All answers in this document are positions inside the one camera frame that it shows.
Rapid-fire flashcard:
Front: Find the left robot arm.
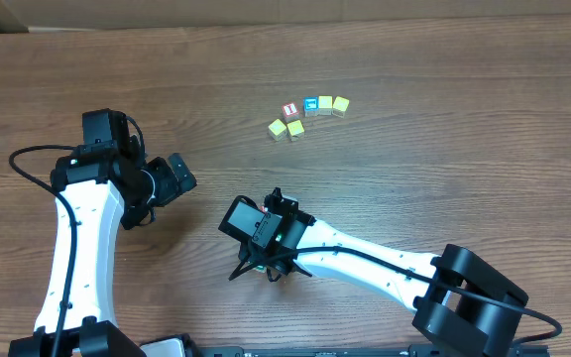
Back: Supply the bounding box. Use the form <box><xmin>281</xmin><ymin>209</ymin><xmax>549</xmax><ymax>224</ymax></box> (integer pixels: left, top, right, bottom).
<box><xmin>9</xmin><ymin>109</ymin><xmax>197</xmax><ymax>357</ymax></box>

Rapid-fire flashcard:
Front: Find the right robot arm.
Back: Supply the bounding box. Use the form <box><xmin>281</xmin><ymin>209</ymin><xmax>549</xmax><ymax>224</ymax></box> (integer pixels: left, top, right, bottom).
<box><xmin>219</xmin><ymin>189</ymin><xmax>528</xmax><ymax>356</ymax></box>

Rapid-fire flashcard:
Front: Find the yellow U block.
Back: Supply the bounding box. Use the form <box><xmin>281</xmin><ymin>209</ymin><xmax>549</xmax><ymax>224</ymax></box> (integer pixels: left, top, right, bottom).
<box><xmin>268</xmin><ymin>119</ymin><xmax>287</xmax><ymax>141</ymax></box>

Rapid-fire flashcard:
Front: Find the yellow K block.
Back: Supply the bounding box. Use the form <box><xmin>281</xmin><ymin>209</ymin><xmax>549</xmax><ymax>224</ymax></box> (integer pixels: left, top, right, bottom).
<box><xmin>286</xmin><ymin>120</ymin><xmax>305</xmax><ymax>142</ymax></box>

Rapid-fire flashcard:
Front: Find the red I block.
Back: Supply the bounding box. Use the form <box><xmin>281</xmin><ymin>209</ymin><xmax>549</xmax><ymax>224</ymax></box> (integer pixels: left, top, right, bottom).
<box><xmin>282</xmin><ymin>102</ymin><xmax>300</xmax><ymax>123</ymax></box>

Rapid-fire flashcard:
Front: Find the blue L block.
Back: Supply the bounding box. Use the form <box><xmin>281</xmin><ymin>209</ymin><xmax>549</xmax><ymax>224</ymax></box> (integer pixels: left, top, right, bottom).
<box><xmin>303</xmin><ymin>96</ymin><xmax>319</xmax><ymax>117</ymax></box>

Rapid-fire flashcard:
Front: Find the yellow block upper middle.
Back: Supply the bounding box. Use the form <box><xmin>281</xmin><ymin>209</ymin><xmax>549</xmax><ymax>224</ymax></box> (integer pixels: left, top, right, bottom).
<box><xmin>318</xmin><ymin>95</ymin><xmax>333</xmax><ymax>116</ymax></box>

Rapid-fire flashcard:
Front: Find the yellow block upper right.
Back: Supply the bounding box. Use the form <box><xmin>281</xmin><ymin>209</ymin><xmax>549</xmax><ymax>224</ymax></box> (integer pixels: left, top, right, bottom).
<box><xmin>332</xmin><ymin>96</ymin><xmax>350</xmax><ymax>118</ymax></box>

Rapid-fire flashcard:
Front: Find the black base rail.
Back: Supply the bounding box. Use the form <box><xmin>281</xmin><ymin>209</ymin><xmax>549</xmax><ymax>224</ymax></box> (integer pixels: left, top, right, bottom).
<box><xmin>141</xmin><ymin>334</ymin><xmax>549</xmax><ymax>357</ymax></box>

